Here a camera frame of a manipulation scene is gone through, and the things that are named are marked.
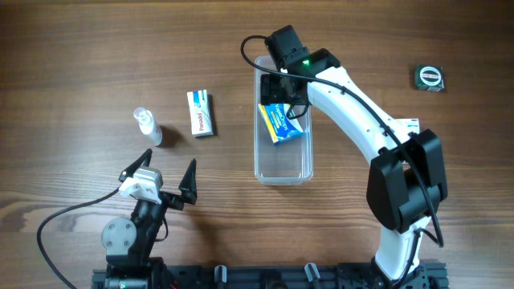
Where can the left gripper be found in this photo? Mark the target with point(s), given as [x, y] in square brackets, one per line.
[169, 198]

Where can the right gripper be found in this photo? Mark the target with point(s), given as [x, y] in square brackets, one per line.
[273, 89]

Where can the blue VapoDrops box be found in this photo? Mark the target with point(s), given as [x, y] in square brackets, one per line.
[277, 123]

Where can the small clear spray bottle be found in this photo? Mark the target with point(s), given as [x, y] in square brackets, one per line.
[148, 125]

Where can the white Panadol box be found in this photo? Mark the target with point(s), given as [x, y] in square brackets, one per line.
[199, 105]

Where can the white blue medicine box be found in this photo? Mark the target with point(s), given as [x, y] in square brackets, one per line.
[412, 124]

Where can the green Zam-Buk ointment box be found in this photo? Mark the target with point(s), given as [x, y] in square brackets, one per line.
[428, 78]

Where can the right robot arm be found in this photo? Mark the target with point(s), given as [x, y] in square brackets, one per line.
[407, 179]

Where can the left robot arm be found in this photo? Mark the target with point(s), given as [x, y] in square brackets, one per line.
[129, 241]

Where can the clear plastic container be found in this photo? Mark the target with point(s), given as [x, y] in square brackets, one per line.
[289, 163]

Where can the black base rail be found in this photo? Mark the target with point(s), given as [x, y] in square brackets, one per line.
[265, 277]

